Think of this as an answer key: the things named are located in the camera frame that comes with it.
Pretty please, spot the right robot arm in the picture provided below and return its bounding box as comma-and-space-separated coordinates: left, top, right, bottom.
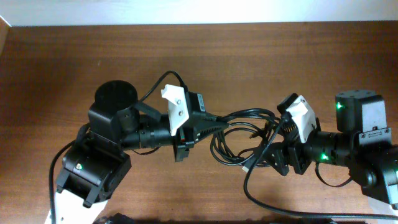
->
255, 90, 397, 214

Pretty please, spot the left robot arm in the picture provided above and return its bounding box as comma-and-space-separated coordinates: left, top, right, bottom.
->
46, 80, 228, 223

